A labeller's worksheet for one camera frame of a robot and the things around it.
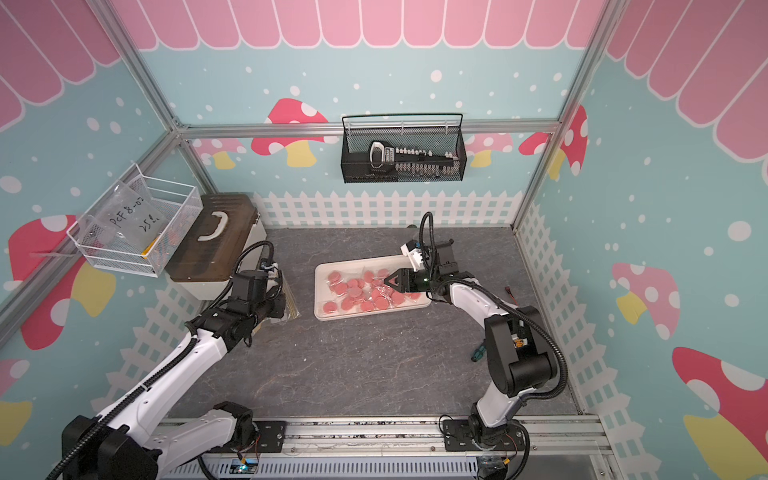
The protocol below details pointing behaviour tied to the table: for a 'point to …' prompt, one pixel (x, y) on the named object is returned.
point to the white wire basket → (178, 202)
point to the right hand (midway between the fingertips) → (391, 280)
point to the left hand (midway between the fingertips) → (276, 298)
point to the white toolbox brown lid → (227, 235)
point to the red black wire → (507, 288)
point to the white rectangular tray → (381, 266)
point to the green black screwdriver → (480, 352)
